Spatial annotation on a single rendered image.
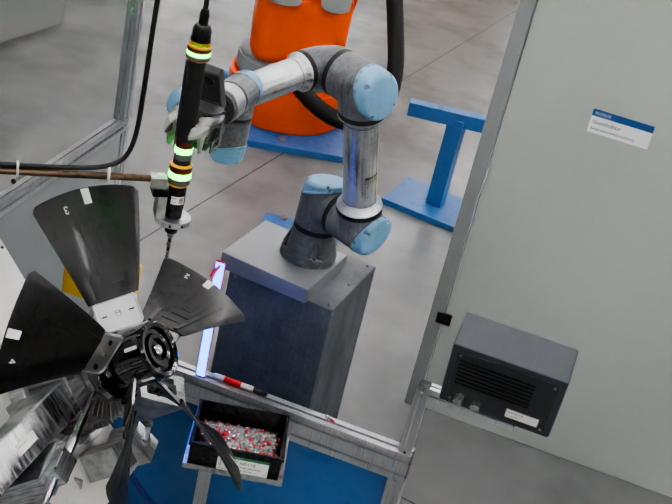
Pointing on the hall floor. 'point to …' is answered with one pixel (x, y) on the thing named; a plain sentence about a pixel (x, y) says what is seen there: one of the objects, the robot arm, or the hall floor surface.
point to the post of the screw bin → (202, 487)
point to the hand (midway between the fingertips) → (180, 128)
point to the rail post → (392, 492)
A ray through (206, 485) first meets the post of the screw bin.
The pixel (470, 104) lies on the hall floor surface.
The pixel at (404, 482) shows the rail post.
